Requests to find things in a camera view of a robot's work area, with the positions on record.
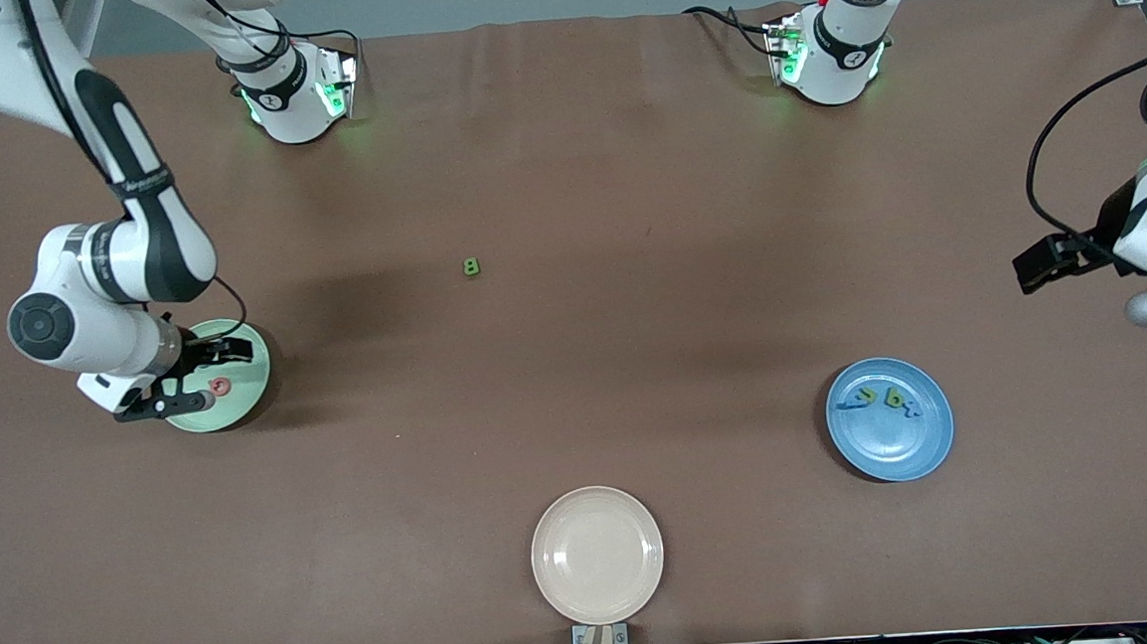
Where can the beige plate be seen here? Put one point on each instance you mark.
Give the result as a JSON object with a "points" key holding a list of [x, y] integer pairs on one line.
{"points": [[598, 555]]}

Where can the light green plate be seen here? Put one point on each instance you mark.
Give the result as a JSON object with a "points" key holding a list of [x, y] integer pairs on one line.
{"points": [[240, 407]]}

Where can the blue lowercase m block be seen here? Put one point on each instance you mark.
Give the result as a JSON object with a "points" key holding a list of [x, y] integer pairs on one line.
{"points": [[849, 404]]}

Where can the green lowercase q block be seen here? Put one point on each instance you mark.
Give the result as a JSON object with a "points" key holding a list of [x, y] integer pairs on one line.
{"points": [[895, 399]]}

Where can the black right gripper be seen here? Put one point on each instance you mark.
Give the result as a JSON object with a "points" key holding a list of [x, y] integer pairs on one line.
{"points": [[194, 354]]}

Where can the green lowercase n block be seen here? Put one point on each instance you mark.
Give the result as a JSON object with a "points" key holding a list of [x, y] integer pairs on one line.
{"points": [[867, 395]]}

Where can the blue lowercase x block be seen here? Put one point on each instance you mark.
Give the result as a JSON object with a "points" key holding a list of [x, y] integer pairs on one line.
{"points": [[911, 410]]}

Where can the red capital letter block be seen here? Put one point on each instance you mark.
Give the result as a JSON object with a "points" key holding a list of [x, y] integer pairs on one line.
{"points": [[220, 385]]}

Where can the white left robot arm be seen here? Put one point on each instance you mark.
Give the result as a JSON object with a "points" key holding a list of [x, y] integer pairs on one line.
{"points": [[841, 57]]}

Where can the large table cover sheet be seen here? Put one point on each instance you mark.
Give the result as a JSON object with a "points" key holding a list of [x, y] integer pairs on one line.
{"points": [[565, 183]]}

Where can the green letter B block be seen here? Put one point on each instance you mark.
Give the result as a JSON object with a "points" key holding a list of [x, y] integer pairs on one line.
{"points": [[471, 265]]}

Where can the blue plate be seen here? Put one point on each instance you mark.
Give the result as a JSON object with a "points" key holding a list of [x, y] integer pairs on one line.
{"points": [[890, 447]]}

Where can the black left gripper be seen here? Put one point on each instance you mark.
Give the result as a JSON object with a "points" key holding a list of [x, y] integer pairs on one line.
{"points": [[1103, 236]]}

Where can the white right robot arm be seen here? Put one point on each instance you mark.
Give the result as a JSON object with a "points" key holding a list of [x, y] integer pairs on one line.
{"points": [[86, 332]]}

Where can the grey metal mounting bracket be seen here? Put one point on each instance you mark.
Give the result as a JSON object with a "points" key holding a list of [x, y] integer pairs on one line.
{"points": [[620, 638]]}

